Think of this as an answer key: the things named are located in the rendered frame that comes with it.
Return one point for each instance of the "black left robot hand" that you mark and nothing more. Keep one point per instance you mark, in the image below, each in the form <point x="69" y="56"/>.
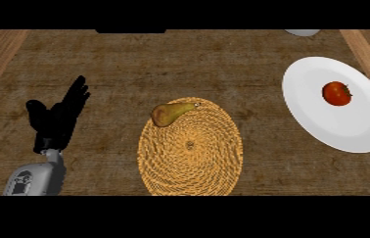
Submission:
<point x="57" y="121"/>

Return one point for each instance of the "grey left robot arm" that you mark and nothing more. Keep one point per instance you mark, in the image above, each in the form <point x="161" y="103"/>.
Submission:
<point x="38" y="179"/>

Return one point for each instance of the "round woven wicker placemat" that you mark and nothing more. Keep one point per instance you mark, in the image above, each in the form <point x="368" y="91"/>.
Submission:
<point x="191" y="150"/>

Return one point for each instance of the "white round plate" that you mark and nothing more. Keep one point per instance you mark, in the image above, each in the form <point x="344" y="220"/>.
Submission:
<point x="324" y="118"/>

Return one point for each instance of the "red tomato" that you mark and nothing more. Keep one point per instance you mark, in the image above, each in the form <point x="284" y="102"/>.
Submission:
<point x="337" y="93"/>

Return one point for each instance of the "green-brown pear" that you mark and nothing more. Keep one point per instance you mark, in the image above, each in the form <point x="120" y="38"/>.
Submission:
<point x="167" y="114"/>

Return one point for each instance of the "pale grey round object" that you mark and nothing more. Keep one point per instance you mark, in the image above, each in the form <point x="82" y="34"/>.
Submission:
<point x="303" y="32"/>

